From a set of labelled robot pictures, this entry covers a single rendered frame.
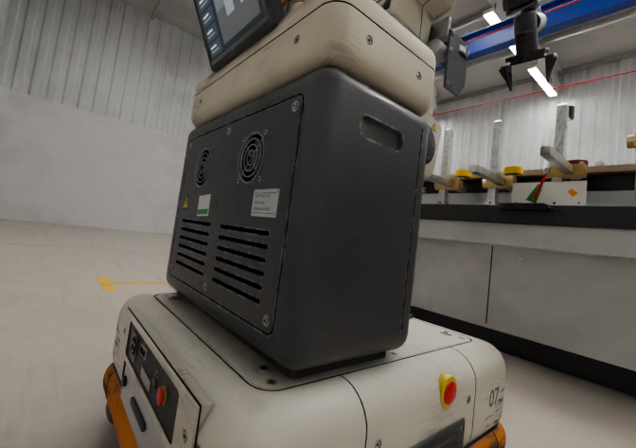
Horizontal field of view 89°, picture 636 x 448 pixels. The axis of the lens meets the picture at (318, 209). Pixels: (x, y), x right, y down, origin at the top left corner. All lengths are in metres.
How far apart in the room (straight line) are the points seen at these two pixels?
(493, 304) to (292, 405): 1.60
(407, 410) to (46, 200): 8.08
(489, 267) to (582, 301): 0.39
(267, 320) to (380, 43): 0.41
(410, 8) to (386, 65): 0.48
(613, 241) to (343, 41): 1.34
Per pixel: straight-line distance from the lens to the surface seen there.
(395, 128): 0.51
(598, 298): 1.81
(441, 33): 1.07
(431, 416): 0.60
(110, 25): 9.20
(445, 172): 1.85
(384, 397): 0.51
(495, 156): 1.76
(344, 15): 0.48
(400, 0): 0.96
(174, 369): 0.50
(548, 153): 1.35
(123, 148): 8.50
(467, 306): 1.98
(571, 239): 1.63
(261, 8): 0.62
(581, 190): 1.62
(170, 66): 9.21
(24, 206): 8.33
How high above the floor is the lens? 0.47
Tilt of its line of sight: 4 degrees up
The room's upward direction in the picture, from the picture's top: 7 degrees clockwise
